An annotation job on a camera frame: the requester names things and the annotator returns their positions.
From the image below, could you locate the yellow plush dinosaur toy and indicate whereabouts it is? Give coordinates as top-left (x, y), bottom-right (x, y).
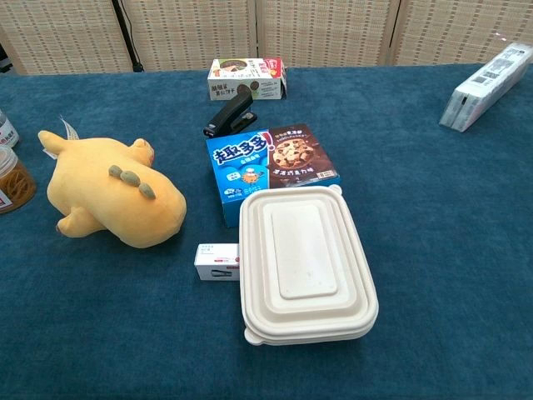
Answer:
top-left (37, 117), bottom-right (187, 250)

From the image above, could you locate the blue chocolate cookie box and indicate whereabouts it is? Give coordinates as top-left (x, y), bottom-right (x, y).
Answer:
top-left (205, 122), bottom-right (341, 228)

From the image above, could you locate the white lidded food container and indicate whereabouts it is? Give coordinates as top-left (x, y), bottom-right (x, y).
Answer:
top-left (238, 184), bottom-right (380, 346)

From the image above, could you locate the small white staples box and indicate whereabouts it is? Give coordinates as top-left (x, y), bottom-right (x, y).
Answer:
top-left (193, 242), bottom-right (242, 282)

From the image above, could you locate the black stapler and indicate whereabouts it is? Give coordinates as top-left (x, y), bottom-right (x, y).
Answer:
top-left (203, 92), bottom-right (257, 138)

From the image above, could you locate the white pastry snack box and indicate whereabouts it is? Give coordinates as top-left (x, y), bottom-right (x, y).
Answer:
top-left (207, 57), bottom-right (289, 102)

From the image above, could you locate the blue table cloth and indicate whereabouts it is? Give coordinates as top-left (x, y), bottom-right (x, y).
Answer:
top-left (0, 62), bottom-right (533, 400)

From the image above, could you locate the woven folding screen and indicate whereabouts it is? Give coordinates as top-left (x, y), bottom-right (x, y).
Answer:
top-left (0, 0), bottom-right (533, 76)

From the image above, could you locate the black tripod stand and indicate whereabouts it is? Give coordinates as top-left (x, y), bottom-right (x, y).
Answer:
top-left (112, 0), bottom-right (143, 72)

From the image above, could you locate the long white grey box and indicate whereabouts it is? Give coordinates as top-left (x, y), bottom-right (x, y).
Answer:
top-left (438, 41), bottom-right (533, 134)

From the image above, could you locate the clear jar of rubber bands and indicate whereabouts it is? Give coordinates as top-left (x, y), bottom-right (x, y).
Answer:
top-left (0, 144), bottom-right (37, 215)

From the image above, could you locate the clear jar of binder clips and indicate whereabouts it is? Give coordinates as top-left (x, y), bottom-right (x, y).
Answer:
top-left (0, 109), bottom-right (21, 148)

